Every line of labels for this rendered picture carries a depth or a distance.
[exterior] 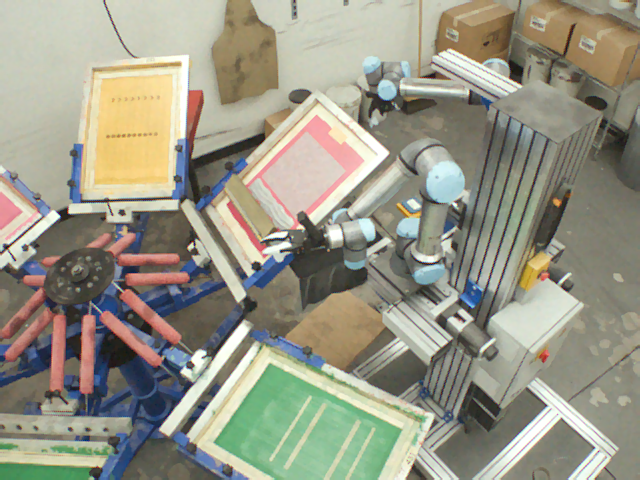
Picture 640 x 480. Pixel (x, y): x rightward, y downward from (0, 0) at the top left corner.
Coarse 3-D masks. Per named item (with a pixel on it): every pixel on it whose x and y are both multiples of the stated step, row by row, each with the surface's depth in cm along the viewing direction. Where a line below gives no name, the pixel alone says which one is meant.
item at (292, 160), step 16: (304, 128) 250; (320, 128) 245; (288, 144) 251; (304, 144) 246; (320, 144) 242; (272, 160) 253; (288, 160) 248; (304, 160) 243; (256, 176) 254; (272, 176) 249; (288, 176) 244; (272, 192) 245; (240, 224) 247
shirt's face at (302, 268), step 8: (344, 208) 283; (376, 232) 270; (376, 240) 267; (336, 248) 264; (320, 256) 261; (328, 256) 261; (336, 256) 260; (288, 264) 259; (296, 264) 258; (304, 264) 258; (312, 264) 257; (320, 264) 257; (328, 264) 257; (296, 272) 254; (304, 272) 254
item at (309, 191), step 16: (336, 144) 237; (320, 160) 238; (336, 160) 233; (352, 160) 229; (304, 176) 239; (320, 176) 234; (336, 176) 230; (288, 192) 240; (304, 192) 236; (320, 192) 231; (288, 208) 237; (304, 208) 232; (256, 240) 239
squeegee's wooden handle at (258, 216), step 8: (232, 176) 246; (232, 184) 245; (240, 184) 242; (232, 192) 243; (240, 192) 240; (248, 192) 238; (240, 200) 239; (248, 200) 236; (248, 208) 234; (256, 208) 231; (256, 216) 230; (264, 216) 227; (256, 224) 229; (264, 224) 226; (272, 224) 224; (264, 232) 225; (272, 232) 224
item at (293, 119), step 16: (320, 96) 248; (304, 112) 252; (336, 112) 239; (288, 128) 253; (352, 128) 231; (272, 144) 254; (368, 144) 224; (256, 160) 256; (384, 160) 218; (240, 176) 257; (368, 176) 219; (224, 192) 258; (352, 192) 220; (208, 208) 257; (336, 208) 222; (224, 224) 248; (320, 224) 223; (240, 256) 235
